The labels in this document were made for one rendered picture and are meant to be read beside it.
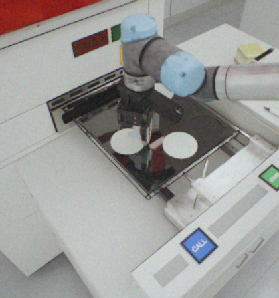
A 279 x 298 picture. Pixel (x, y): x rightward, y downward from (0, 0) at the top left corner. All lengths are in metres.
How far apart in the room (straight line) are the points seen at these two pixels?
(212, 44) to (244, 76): 0.57
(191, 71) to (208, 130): 0.40
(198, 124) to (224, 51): 0.33
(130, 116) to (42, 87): 0.28
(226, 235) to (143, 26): 0.45
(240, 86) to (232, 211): 0.27
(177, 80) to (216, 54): 0.59
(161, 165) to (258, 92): 0.33
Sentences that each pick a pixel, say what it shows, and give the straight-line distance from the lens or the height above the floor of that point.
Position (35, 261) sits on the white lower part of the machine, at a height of 0.17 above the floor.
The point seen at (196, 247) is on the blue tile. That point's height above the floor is 0.96.
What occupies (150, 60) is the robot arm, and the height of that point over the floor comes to 1.23.
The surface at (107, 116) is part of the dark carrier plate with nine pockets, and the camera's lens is 0.94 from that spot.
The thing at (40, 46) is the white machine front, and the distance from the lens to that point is 0.82.
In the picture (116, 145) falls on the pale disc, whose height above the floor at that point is 0.90.
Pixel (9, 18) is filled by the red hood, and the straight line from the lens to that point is 0.72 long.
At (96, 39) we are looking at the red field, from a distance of 0.90.
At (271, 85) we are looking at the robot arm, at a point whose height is 1.20.
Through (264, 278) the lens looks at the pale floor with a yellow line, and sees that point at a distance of 1.71.
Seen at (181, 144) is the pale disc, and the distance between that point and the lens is 0.85.
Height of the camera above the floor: 1.54
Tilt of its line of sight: 50 degrees down
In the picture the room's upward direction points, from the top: straight up
